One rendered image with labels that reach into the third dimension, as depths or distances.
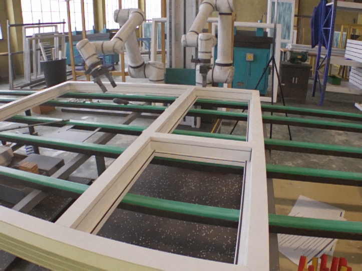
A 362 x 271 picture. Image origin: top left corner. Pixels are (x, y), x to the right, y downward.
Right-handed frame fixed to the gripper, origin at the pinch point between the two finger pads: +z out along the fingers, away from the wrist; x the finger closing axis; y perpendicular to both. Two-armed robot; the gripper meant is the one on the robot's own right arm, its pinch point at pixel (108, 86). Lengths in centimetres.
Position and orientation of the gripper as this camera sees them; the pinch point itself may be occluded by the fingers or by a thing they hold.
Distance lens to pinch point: 168.6
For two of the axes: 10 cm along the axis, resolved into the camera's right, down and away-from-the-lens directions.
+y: 8.3, -4.0, -3.8
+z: 5.1, 8.3, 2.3
